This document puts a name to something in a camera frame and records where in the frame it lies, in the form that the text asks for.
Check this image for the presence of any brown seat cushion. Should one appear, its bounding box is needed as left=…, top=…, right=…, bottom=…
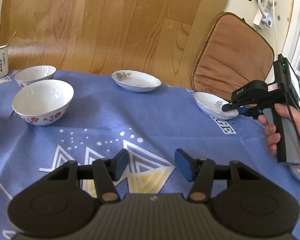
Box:
left=191, top=12, right=275, bottom=101

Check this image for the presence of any white power adapter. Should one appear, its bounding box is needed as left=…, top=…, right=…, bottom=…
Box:
left=253, top=4, right=274, bottom=30

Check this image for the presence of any spoon in mug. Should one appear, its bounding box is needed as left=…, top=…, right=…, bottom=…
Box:
left=6, top=31, right=17, bottom=46

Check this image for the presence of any blue printed tablecloth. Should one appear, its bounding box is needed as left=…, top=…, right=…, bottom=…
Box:
left=0, top=71, right=300, bottom=239

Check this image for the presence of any red-flower bowl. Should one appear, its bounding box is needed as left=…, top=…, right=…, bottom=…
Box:
left=14, top=65, right=57, bottom=88
left=12, top=80, right=74, bottom=126

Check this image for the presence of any person's right hand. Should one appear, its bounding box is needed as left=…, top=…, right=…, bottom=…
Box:
left=258, top=103, right=300, bottom=169

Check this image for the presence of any floral plate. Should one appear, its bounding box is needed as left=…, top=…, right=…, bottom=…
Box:
left=193, top=92, right=239, bottom=120
left=111, top=70, right=161, bottom=93

